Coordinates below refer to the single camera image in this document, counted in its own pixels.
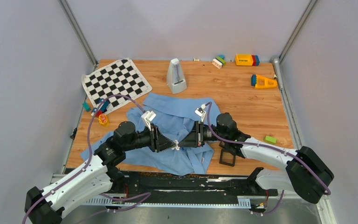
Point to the black white checkerboard mat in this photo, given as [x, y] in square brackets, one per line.
[119, 77]

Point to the yellow blue toy wedge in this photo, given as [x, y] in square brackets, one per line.
[261, 82]

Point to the white green blue blocks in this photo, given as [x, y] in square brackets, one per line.
[219, 61]

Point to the small green block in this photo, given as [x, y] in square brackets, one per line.
[270, 140]

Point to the silver leaf brooch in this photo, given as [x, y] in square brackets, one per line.
[176, 146]

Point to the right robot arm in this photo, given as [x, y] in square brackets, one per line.
[299, 170]

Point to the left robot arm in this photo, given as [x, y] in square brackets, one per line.
[97, 175]

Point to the light blue shirt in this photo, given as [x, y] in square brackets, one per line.
[175, 118]

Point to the yellow round toy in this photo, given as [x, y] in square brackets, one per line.
[103, 119]

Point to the black square frame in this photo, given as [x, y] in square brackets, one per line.
[227, 158]

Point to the white metronome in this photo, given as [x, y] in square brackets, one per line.
[175, 78]

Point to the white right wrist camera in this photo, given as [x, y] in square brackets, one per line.
[201, 112]

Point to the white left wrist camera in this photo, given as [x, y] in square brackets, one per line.
[147, 117]

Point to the teal small block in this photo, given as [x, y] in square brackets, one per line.
[86, 107]

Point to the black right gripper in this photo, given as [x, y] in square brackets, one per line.
[195, 137]

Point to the grey pipe in corner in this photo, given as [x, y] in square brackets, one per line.
[275, 60]

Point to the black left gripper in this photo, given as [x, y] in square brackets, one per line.
[158, 142]

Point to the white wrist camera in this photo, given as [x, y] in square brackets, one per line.
[147, 117]
[201, 112]

